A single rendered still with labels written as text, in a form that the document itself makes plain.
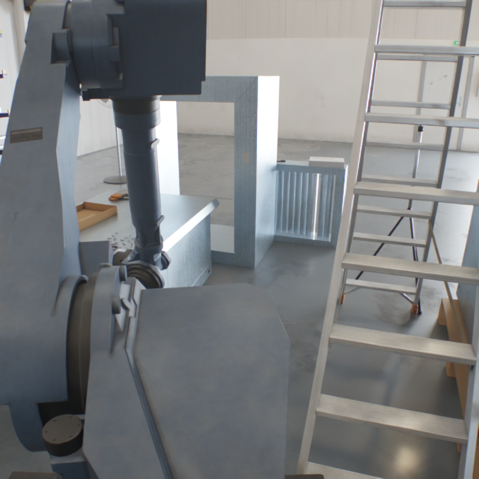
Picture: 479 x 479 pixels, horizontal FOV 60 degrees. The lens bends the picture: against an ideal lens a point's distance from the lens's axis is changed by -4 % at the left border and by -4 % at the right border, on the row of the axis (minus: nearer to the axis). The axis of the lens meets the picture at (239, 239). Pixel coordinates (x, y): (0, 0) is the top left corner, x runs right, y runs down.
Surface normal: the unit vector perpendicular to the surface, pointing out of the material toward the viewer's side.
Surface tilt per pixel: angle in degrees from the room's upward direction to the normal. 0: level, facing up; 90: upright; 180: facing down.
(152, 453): 24
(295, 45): 90
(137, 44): 114
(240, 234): 90
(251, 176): 90
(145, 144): 105
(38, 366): 55
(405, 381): 0
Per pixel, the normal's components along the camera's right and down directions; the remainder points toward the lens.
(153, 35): 0.14, 0.71
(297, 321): 0.00, -0.93
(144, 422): 0.07, -0.70
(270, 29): -0.32, 0.34
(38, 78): 0.11, -0.44
